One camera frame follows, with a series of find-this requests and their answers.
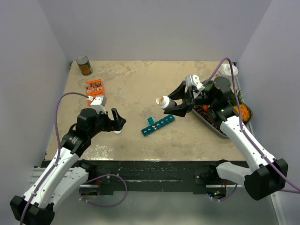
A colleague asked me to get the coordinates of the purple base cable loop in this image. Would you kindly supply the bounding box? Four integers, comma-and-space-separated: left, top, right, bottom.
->
79, 173, 128, 208

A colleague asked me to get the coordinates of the teal weekly pill organizer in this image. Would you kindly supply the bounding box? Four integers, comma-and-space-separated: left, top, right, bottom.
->
141, 115, 175, 136

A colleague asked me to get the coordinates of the dark grape bunch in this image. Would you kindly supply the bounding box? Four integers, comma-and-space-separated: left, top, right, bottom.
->
192, 105, 227, 138

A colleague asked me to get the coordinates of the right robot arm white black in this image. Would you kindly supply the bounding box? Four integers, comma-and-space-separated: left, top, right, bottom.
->
156, 75, 288, 201

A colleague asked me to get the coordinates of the white vitamin pill bottle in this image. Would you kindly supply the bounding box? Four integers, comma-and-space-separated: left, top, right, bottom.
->
156, 96, 177, 110

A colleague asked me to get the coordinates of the grey fruit tray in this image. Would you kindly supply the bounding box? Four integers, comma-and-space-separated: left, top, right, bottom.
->
191, 102, 253, 139

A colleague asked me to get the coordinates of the small pineapple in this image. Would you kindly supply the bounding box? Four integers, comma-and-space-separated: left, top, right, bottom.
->
231, 90, 252, 124

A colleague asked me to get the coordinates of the white paper cup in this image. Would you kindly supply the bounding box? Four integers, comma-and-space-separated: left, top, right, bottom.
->
218, 63, 239, 79

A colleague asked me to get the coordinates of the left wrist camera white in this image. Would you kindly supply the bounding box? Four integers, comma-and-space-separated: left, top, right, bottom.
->
87, 95, 107, 114

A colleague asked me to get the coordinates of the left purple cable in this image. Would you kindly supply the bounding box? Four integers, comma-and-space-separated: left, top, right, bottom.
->
20, 92, 92, 225

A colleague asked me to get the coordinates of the tin food can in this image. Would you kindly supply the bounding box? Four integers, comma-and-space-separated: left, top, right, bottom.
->
76, 56, 92, 75

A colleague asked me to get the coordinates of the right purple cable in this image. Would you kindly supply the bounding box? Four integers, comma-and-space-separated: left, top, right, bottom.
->
202, 57, 300, 194

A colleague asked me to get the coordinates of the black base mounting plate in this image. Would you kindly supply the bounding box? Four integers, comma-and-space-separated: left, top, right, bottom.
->
70, 160, 249, 195

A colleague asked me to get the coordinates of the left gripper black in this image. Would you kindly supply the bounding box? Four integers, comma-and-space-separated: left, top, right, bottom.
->
89, 108, 126, 137

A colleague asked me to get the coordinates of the orange snack box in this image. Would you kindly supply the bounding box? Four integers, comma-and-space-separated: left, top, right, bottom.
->
86, 79, 105, 98

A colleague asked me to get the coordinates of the aluminium rail frame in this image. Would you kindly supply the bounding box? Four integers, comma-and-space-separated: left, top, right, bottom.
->
17, 164, 288, 225

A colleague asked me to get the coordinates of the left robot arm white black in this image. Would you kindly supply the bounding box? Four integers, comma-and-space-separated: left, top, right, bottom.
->
10, 108, 126, 225

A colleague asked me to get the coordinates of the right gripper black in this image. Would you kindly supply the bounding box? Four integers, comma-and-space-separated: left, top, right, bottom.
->
162, 81, 216, 117

